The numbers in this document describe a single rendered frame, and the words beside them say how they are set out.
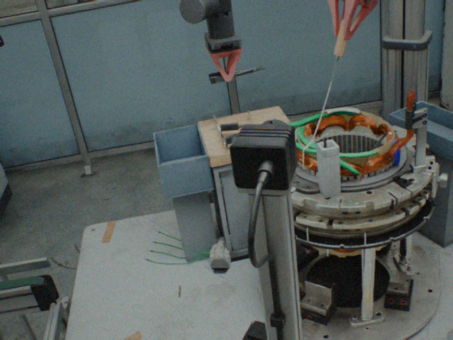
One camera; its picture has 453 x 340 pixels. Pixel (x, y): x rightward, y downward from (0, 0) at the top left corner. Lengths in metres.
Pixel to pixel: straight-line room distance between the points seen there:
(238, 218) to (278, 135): 0.79
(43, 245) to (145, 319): 1.83
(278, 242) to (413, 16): 0.96
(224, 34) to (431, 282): 0.67
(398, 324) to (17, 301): 0.93
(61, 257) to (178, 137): 1.66
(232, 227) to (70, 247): 1.75
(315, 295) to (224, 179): 0.31
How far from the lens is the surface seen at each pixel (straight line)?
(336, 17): 0.88
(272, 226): 0.44
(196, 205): 1.18
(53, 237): 2.98
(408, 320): 1.07
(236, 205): 1.17
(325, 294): 1.04
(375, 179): 0.90
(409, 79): 1.38
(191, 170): 1.11
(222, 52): 1.11
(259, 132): 0.41
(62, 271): 2.71
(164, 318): 1.15
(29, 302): 1.44
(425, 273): 1.17
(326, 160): 0.83
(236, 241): 1.22
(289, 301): 0.49
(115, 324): 1.17
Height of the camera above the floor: 1.58
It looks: 30 degrees down
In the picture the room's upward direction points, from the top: 9 degrees counter-clockwise
